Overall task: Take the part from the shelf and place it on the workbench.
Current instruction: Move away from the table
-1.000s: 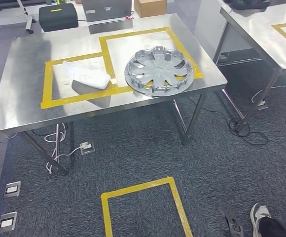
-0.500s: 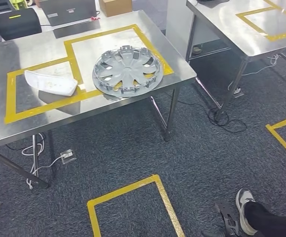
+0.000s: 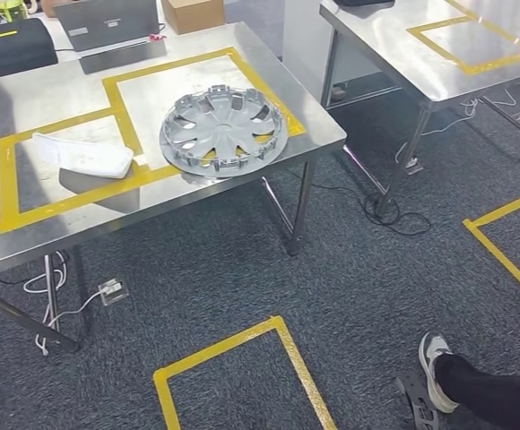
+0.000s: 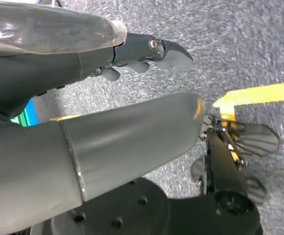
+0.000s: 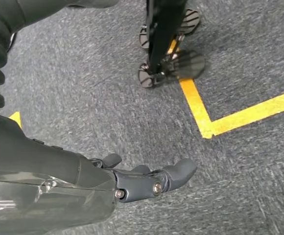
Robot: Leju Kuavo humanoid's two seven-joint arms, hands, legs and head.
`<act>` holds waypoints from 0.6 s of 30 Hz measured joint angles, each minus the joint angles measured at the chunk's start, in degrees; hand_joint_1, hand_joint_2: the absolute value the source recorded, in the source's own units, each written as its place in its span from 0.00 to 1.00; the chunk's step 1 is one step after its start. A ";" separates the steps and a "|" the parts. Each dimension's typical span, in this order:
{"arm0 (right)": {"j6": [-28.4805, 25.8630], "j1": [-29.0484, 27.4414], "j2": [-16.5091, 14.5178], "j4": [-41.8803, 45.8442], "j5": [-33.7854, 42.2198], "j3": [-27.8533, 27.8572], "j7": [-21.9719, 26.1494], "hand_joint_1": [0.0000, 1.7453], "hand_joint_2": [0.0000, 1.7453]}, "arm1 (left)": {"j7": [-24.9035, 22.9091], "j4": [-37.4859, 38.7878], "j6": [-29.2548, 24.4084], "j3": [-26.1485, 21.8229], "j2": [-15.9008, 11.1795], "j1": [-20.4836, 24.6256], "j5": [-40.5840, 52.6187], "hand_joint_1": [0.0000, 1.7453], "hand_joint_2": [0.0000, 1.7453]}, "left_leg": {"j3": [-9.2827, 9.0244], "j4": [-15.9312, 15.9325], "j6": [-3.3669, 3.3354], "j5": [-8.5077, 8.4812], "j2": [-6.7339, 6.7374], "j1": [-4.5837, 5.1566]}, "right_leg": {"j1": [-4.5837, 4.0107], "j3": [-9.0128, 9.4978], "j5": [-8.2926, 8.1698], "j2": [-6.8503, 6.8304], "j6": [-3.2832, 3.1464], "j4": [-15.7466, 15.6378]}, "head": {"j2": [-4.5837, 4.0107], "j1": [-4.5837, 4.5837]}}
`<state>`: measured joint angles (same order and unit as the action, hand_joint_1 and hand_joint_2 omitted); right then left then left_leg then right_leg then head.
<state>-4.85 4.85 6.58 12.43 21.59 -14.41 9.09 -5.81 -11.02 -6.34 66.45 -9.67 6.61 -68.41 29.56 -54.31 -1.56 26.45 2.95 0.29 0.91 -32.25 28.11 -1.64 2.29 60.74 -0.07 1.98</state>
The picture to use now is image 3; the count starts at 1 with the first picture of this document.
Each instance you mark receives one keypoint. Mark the white curved plastic part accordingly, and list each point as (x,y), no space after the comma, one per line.
(85,157)

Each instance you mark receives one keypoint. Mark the steel workbench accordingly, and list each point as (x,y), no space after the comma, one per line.
(40,95)

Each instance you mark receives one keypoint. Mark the silver wheel hubcap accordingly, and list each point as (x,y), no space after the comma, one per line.
(224,130)

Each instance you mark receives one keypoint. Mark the grey round floor object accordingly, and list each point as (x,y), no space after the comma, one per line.
(338,92)

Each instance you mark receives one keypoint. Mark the floor socket with plug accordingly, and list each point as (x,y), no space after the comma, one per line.
(113,292)
(415,166)

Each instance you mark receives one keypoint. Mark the brown cardboard box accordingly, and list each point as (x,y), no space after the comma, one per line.
(193,15)

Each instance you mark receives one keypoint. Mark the small red clip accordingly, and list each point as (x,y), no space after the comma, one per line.
(156,37)

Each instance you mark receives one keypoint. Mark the steel table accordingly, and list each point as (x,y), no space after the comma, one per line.
(376,35)

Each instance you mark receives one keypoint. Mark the black flat case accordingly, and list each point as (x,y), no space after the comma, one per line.
(363,2)

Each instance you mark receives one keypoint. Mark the grey laptop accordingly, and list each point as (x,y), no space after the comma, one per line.
(107,24)

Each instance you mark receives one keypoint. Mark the yellow table tape square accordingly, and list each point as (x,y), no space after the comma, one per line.
(439,50)

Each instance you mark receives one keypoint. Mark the white desk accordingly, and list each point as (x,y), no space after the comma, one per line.
(63,44)

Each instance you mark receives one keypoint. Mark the person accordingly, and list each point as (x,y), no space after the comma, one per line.
(488,392)

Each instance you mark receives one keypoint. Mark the black zip case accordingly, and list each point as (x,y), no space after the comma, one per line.
(13,50)

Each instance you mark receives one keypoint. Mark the yellow green bottle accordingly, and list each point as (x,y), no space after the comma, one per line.
(11,9)

